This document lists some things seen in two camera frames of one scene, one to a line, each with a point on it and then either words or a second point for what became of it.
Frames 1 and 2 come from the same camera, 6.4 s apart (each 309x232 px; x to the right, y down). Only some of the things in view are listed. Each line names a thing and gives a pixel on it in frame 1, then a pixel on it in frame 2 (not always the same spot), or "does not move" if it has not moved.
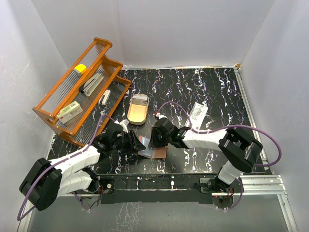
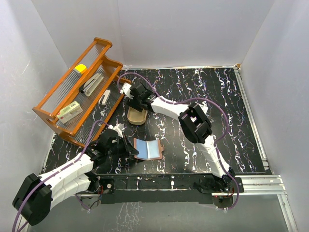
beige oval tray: (137, 114) does not move
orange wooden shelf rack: (79, 103) does not move
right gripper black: (154, 142) -> (133, 103)
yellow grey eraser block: (79, 68) does not move
